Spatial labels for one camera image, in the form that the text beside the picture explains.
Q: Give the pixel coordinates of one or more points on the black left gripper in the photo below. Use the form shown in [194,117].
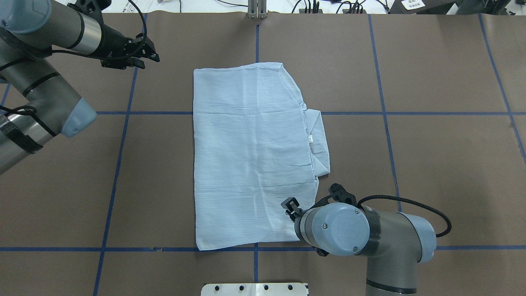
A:
[113,41]

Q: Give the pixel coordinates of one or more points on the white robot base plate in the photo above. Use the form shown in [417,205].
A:
[256,289]

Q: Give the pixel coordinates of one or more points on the clear plastic bag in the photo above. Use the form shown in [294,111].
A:
[123,5]

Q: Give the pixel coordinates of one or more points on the grey aluminium frame post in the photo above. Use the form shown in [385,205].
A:
[257,9]

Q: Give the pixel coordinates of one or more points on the light blue striped shirt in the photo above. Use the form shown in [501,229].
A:
[256,144]

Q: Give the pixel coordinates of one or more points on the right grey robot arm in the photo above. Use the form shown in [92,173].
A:
[394,243]

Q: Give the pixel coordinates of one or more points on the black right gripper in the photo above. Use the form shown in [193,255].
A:
[292,209]

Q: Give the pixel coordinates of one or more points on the dark box with label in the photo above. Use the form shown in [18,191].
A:
[442,7]

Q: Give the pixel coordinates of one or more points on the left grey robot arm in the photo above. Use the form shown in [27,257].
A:
[33,30]

